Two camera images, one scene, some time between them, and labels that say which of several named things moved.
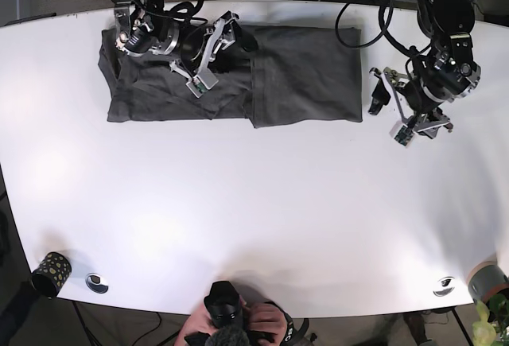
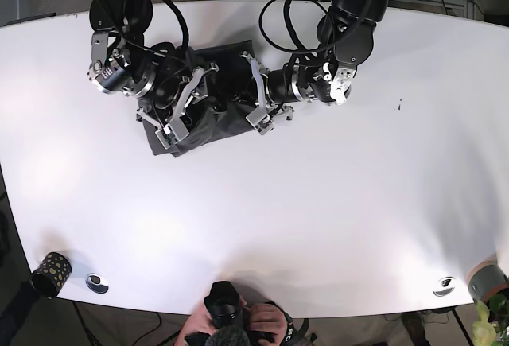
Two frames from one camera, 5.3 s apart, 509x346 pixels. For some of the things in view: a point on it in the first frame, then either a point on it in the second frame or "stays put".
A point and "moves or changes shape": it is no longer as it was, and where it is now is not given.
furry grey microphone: [228, 336] stays put
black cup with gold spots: [52, 274] stays put
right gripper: [448, 74] → [328, 83]
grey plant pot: [487, 278] stays put
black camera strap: [292, 335] stays put
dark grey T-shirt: [296, 75] moves or changes shape
